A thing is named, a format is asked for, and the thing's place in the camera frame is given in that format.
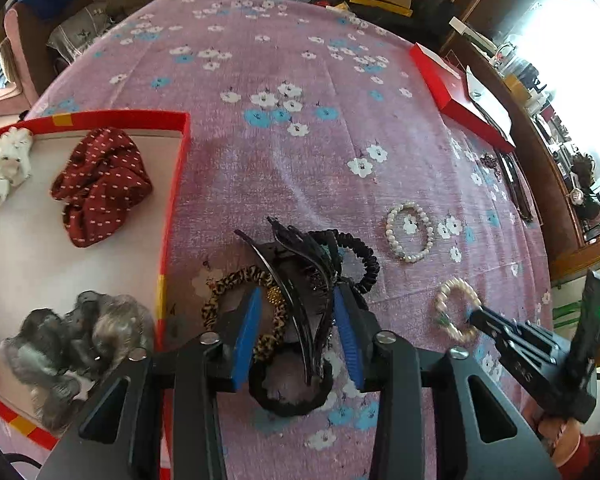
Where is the white pearl bracelet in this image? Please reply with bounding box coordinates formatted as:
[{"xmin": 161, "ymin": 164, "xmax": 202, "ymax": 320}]
[{"xmin": 384, "ymin": 202, "xmax": 436, "ymax": 264}]

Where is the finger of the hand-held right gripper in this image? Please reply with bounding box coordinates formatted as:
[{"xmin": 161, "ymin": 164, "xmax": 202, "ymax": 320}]
[
  {"xmin": 470, "ymin": 307, "xmax": 563, "ymax": 350},
  {"xmin": 497, "ymin": 332, "xmax": 556, "ymax": 367}
]

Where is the pink floral bed sheet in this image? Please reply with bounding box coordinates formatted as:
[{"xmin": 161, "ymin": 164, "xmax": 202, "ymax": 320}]
[{"xmin": 10, "ymin": 0, "xmax": 554, "ymax": 480}]

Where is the cream bead bracelet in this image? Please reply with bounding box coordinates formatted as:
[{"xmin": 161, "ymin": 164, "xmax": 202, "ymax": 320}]
[{"xmin": 434, "ymin": 277, "xmax": 484, "ymax": 345}]

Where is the long dark hair clip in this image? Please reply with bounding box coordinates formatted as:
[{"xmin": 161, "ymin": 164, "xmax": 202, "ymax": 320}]
[{"xmin": 500, "ymin": 152, "xmax": 535, "ymax": 224}]

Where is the red box lid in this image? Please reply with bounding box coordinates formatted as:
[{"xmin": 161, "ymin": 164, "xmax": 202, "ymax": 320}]
[{"xmin": 409, "ymin": 42, "xmax": 517, "ymax": 154}]

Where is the pink chair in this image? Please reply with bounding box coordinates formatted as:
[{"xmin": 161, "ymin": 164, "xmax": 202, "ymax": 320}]
[{"xmin": 0, "ymin": 2, "xmax": 56, "ymax": 118}]

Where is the red box with white inside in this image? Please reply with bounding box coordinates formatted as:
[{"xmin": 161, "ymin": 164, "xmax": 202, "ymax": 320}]
[{"xmin": 0, "ymin": 110, "xmax": 191, "ymax": 453}]

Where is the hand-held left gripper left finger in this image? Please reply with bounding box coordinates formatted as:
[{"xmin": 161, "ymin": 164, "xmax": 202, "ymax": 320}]
[{"xmin": 35, "ymin": 287, "xmax": 266, "ymax": 480}]

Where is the white floral scrunchie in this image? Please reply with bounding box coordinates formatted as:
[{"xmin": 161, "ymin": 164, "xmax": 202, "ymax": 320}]
[{"xmin": 0, "ymin": 126, "xmax": 34, "ymax": 209}]

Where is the small dark hair tie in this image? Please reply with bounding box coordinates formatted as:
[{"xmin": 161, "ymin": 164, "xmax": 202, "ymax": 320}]
[{"xmin": 480, "ymin": 152, "xmax": 502, "ymax": 179}]

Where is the person's right forearm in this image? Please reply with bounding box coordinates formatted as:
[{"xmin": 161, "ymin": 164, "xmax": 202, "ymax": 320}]
[{"xmin": 535, "ymin": 417, "xmax": 599, "ymax": 472}]

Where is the thick black hair band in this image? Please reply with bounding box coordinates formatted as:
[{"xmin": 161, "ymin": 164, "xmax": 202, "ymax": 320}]
[{"xmin": 248, "ymin": 355, "xmax": 334, "ymax": 419}]

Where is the dark red dotted scrunchie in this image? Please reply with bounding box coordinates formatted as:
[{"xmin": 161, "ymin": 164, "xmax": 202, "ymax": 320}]
[{"xmin": 50, "ymin": 127, "xmax": 155, "ymax": 249}]

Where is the leopard print hair tie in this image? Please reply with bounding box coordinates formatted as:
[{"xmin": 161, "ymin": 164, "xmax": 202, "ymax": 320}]
[{"xmin": 201, "ymin": 266, "xmax": 288, "ymax": 364}]

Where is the black spiral hair tie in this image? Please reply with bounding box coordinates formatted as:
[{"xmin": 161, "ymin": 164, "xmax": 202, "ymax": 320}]
[{"xmin": 307, "ymin": 229, "xmax": 381, "ymax": 296}]

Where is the black hair claw clip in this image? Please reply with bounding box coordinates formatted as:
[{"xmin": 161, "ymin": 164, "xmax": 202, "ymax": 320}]
[{"xmin": 234, "ymin": 216, "xmax": 344, "ymax": 387}]

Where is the grey fur scrunchie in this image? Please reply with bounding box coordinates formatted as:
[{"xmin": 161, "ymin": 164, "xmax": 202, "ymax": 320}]
[{"xmin": 0, "ymin": 290, "xmax": 156, "ymax": 433}]

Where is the grey floral cloth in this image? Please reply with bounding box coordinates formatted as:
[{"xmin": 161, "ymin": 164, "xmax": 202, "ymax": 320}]
[{"xmin": 47, "ymin": 2, "xmax": 122, "ymax": 67}]

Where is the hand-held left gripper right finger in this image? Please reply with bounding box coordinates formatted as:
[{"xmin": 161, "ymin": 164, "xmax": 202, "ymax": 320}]
[{"xmin": 330, "ymin": 284, "xmax": 563, "ymax": 480}]

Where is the wooden cabinet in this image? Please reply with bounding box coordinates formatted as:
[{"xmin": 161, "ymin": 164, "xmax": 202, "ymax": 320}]
[{"xmin": 440, "ymin": 0, "xmax": 600, "ymax": 281}]

